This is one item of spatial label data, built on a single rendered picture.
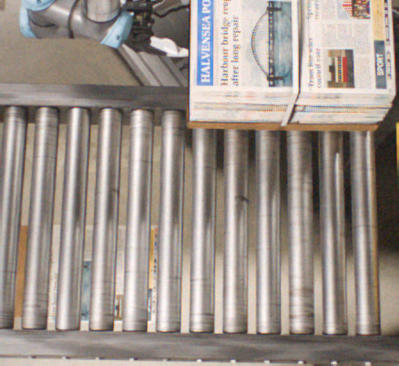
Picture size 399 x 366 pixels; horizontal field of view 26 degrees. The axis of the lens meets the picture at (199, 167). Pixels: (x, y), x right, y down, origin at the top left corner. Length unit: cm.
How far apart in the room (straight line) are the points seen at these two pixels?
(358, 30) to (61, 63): 129
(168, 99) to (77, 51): 96
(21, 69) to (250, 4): 123
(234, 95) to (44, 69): 122
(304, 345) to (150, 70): 104
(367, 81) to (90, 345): 71
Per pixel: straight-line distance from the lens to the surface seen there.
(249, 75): 155
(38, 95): 181
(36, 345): 170
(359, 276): 174
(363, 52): 160
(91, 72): 267
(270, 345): 169
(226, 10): 160
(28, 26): 182
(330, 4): 163
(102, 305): 169
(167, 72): 242
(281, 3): 162
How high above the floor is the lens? 248
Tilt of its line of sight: 75 degrees down
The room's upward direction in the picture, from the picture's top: 4 degrees clockwise
